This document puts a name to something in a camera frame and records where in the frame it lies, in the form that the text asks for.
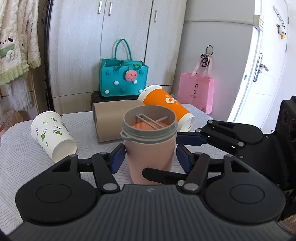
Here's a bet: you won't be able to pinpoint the pink tumbler with grey lid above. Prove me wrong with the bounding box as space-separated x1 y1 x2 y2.
120 105 178 185

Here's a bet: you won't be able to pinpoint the light grey wooden wardrobe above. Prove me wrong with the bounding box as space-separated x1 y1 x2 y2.
45 0 187 114

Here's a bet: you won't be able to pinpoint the beige tan cup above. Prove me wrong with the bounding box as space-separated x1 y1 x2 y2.
92 100 144 143

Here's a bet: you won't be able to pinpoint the white paper cup green leaves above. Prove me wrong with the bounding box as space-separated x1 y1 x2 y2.
31 111 77 163

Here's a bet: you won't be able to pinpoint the teal felt tote bag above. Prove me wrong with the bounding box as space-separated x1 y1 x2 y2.
99 39 149 97

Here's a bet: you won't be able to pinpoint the pink paper gift bag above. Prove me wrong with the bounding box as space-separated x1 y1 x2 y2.
177 56 214 114

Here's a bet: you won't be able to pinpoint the white fleece jacket green trim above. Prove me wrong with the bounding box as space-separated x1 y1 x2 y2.
1 0 41 85

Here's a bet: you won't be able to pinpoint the white door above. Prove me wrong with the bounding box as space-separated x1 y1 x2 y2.
228 1 289 133

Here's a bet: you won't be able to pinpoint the brown paper bag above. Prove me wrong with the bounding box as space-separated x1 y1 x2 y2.
0 109 23 137

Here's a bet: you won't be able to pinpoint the orange paper cup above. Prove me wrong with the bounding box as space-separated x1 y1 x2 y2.
138 84 195 132

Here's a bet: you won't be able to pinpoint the black wall hook with cords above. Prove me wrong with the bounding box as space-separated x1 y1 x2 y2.
200 45 214 67

